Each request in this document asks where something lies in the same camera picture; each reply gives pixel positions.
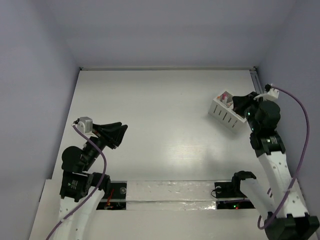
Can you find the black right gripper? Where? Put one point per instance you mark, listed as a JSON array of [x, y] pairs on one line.
[[240, 102]]

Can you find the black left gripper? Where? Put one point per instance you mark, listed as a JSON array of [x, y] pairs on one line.
[[105, 136]]

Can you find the purple capped white marker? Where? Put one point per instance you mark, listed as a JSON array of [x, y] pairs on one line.
[[226, 100]]

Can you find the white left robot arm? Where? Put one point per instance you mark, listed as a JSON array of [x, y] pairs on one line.
[[84, 179]]

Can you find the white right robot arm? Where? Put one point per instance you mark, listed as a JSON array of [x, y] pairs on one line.
[[282, 214]]

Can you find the white slotted organizer box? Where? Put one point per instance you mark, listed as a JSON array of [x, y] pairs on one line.
[[224, 113]]

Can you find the white front platform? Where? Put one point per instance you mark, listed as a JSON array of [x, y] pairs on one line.
[[155, 210]]

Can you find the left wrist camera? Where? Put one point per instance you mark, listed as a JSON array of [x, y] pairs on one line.
[[84, 124]]

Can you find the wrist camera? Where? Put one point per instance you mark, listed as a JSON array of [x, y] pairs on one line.
[[84, 124], [271, 93]]

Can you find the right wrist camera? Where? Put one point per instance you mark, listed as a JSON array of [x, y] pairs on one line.
[[271, 93]]

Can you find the aluminium rail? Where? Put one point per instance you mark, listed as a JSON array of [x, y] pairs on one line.
[[256, 81]]

